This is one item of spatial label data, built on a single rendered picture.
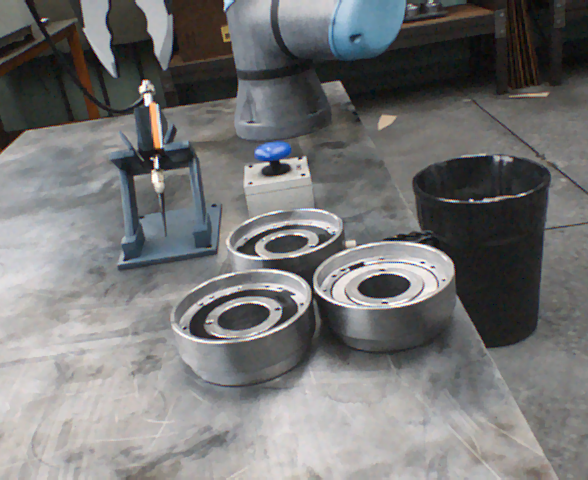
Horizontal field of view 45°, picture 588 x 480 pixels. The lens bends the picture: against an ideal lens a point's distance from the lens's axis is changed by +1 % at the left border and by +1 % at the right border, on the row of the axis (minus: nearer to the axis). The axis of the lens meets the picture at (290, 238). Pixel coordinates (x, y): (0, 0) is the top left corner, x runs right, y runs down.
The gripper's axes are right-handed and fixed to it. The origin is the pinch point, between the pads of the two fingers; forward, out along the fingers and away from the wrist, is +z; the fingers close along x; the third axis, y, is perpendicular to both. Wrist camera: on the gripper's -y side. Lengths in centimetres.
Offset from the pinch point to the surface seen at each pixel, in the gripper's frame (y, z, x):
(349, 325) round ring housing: -29.8, 15.5, -15.8
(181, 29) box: 327, 37, 31
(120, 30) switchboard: 356, 36, 69
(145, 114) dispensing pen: -1.3, 5.0, 0.1
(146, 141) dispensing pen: -3.0, 7.3, 0.3
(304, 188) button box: -3.1, 14.8, -14.7
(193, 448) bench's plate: -37.2, 18.0, -4.7
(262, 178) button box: -1.3, 13.6, -10.5
